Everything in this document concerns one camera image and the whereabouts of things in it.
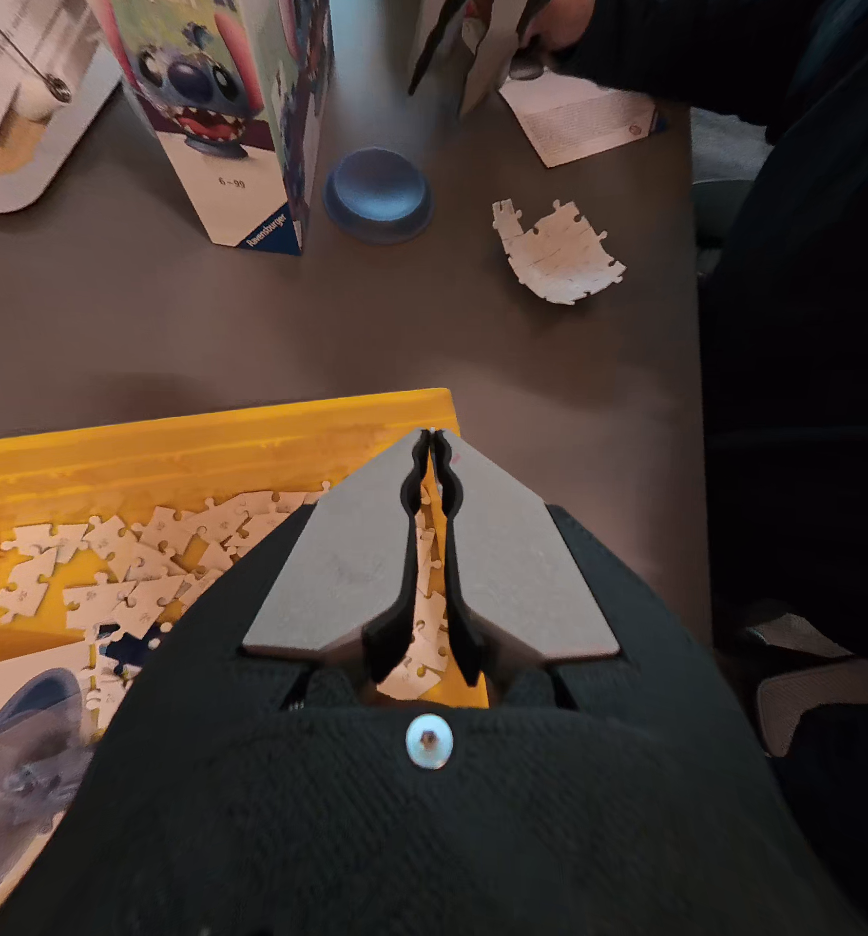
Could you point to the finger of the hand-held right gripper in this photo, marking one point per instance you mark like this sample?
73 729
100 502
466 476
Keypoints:
499 44
426 29

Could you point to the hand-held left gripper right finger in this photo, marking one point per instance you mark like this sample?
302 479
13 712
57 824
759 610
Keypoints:
529 570

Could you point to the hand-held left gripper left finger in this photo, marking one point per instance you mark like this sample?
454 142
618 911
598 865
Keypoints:
339 570

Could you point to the yellow plastic bin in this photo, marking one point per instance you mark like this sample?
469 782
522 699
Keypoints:
185 453

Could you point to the pile of puzzle pieces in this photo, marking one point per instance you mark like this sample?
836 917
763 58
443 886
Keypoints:
134 556

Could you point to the assembled curved puzzle section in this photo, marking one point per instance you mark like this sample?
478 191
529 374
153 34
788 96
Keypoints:
558 256

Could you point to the person's right forearm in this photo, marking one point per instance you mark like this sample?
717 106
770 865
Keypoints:
697 51

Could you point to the blue round ball stand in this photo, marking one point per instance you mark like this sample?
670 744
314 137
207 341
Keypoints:
375 190

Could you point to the cartoon printed puzzle box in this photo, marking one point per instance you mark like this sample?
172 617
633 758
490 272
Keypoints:
214 110

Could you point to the person's right hand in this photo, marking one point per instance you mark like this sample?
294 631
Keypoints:
565 18

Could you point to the white folded leaflet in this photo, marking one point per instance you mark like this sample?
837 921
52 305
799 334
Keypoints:
580 117

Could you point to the clear bag of blue parts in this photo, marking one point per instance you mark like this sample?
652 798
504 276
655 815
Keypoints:
24 768

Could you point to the wooden display board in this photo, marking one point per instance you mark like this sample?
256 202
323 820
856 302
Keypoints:
46 175

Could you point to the printed instruction sheet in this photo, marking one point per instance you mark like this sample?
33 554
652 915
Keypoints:
2 66

